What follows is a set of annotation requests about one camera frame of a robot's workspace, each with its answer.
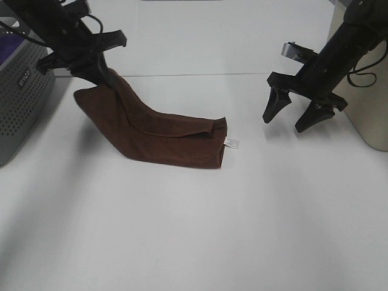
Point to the grey perforated plastic basket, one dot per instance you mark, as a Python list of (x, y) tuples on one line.
[(24, 93)]

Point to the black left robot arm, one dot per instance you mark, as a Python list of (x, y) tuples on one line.
[(43, 17)]

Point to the beige storage bin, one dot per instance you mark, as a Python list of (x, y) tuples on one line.
[(367, 107)]

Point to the brown towel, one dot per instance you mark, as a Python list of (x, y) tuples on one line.
[(143, 134)]

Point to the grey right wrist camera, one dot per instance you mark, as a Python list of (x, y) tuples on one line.
[(297, 53)]

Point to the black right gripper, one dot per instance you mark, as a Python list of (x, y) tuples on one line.
[(315, 81)]

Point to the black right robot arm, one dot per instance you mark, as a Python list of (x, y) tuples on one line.
[(364, 26)]

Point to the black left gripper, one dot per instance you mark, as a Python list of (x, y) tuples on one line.
[(80, 51)]

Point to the purple towel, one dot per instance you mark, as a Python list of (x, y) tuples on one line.
[(8, 44)]

